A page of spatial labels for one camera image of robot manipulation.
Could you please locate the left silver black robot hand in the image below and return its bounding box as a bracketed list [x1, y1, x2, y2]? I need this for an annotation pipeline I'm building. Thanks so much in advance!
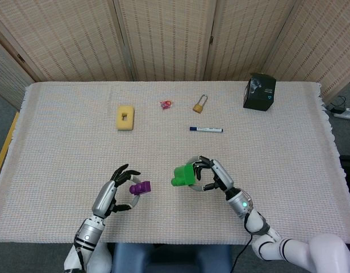
[91, 164, 141, 219]

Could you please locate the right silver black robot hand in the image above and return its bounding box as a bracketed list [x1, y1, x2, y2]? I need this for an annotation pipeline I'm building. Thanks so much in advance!
[186, 155, 235, 198]

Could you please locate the green toy block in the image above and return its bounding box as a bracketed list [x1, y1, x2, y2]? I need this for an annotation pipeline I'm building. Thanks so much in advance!
[170, 164, 197, 188]

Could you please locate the purple toy block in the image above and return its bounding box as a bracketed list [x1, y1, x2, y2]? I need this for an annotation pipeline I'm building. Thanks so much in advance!
[129, 181, 152, 196]

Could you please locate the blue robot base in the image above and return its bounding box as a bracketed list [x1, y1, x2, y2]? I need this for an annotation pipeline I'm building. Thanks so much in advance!
[111, 243, 234, 273]

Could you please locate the blue capped whiteboard marker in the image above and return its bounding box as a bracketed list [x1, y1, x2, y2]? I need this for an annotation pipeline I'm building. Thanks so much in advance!
[189, 126, 224, 133]

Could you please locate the white woven tablecloth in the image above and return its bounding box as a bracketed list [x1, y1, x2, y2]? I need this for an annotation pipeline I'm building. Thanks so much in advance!
[0, 81, 350, 245]

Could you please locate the white robot torso cover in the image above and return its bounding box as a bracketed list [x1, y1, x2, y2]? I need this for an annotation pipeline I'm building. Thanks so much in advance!
[89, 243, 113, 273]

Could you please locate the brass padlock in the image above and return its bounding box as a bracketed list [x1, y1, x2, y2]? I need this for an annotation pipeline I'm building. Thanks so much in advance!
[192, 94, 209, 114]

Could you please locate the yellow sponge with hole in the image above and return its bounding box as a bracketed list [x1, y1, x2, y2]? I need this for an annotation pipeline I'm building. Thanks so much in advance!
[116, 105, 136, 131]

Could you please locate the black carton box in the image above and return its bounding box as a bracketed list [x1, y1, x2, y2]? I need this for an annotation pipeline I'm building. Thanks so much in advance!
[243, 72, 277, 111]

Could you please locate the white power strip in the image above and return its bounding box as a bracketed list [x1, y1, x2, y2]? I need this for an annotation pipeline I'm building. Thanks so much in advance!
[333, 106, 350, 120]

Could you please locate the woven folding screen panel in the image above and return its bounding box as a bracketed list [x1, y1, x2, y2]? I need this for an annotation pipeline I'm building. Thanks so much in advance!
[0, 0, 135, 83]
[262, 0, 350, 105]
[0, 36, 32, 109]
[114, 0, 221, 82]
[205, 0, 302, 82]

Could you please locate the black charger with cable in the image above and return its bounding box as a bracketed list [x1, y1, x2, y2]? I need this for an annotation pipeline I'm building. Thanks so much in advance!
[327, 96, 348, 113]

